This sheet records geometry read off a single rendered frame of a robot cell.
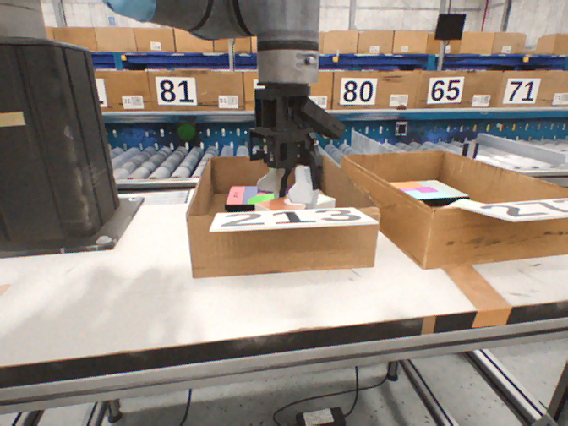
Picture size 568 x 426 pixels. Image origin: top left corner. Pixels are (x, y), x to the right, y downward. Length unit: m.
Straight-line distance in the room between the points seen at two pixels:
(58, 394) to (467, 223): 0.57
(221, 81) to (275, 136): 1.09
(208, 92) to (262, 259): 1.17
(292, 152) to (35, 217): 0.45
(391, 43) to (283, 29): 6.08
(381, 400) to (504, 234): 0.88
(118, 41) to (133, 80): 4.78
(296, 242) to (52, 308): 0.33
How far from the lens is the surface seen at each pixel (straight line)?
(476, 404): 1.47
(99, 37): 6.51
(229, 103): 1.59
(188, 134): 1.54
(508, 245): 0.64
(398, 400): 1.39
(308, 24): 0.52
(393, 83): 1.71
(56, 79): 0.66
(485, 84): 1.92
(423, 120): 1.75
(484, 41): 7.33
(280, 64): 0.51
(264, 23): 0.53
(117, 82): 1.67
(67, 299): 0.55
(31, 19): 0.73
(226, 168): 0.85
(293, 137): 0.52
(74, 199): 0.69
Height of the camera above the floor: 1.02
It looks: 22 degrees down
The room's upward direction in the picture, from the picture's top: straight up
